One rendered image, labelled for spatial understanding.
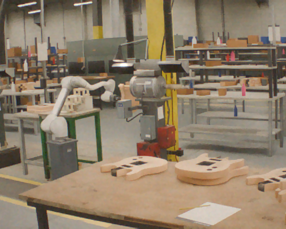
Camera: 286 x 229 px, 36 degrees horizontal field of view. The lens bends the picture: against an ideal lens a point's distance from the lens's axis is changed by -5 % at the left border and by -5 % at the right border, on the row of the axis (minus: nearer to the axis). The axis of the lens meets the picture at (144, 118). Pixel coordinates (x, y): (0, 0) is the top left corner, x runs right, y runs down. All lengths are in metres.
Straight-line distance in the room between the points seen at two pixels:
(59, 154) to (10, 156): 2.18
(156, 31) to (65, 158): 2.23
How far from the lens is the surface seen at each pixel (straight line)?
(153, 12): 6.37
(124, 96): 5.59
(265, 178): 2.71
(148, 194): 2.61
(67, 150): 5.27
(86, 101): 6.10
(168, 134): 5.28
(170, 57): 5.26
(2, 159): 7.23
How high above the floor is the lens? 1.73
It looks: 9 degrees down
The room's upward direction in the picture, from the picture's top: 3 degrees counter-clockwise
